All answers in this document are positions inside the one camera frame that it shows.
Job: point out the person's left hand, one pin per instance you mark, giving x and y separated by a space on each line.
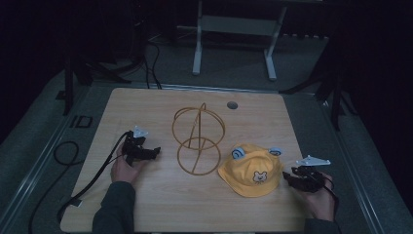
125 169

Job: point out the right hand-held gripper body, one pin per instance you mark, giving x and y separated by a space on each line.
308 177

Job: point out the person's right hand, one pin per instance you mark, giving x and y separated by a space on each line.
319 201

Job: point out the yellow bear bucket hat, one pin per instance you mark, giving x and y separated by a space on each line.
251 172

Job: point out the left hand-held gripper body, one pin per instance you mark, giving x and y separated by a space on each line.
135 145

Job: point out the white metal table frame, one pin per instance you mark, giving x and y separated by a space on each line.
238 32

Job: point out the black floor bracket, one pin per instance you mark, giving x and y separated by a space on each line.
82 121

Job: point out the black tripod stand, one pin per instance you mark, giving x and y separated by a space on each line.
328 84
87 65

